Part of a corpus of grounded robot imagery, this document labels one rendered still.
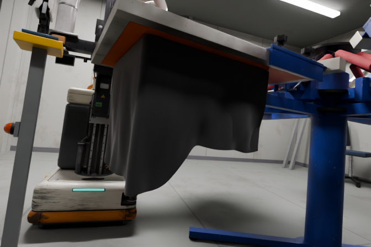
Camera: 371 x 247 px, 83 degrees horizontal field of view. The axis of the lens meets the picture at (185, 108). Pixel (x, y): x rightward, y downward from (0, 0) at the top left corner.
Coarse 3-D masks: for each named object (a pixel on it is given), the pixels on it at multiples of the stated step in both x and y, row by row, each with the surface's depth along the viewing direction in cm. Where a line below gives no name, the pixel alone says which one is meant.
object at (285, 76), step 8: (128, 24) 52; (136, 24) 51; (128, 32) 56; (136, 32) 56; (144, 32) 55; (152, 32) 55; (160, 32) 54; (120, 40) 63; (128, 40) 63; (136, 40) 62; (176, 40) 59; (184, 40) 58; (112, 48) 71; (120, 48) 70; (128, 48) 70; (200, 48) 63; (208, 48) 62; (224, 56) 68; (232, 56) 67; (248, 64) 73; (256, 64) 72; (272, 72) 80; (280, 72) 79; (272, 80) 93; (280, 80) 92; (288, 80) 90
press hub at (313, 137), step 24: (336, 48) 134; (312, 120) 141; (336, 120) 130; (312, 144) 138; (336, 144) 129; (312, 168) 136; (336, 168) 128; (312, 192) 133; (336, 192) 127; (312, 216) 132; (336, 216) 126; (312, 240) 130; (336, 240) 125
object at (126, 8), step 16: (128, 0) 46; (112, 16) 50; (128, 16) 48; (144, 16) 48; (160, 16) 50; (176, 16) 52; (112, 32) 58; (176, 32) 53; (192, 32) 54; (208, 32) 57; (96, 48) 79; (224, 48) 61; (240, 48) 62; (256, 48) 66; (96, 64) 96; (304, 80) 88
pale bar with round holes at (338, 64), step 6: (324, 60) 86; (330, 60) 84; (336, 60) 82; (342, 60) 82; (330, 66) 83; (336, 66) 81; (342, 66) 82; (324, 72) 86; (330, 72) 86; (336, 72) 85
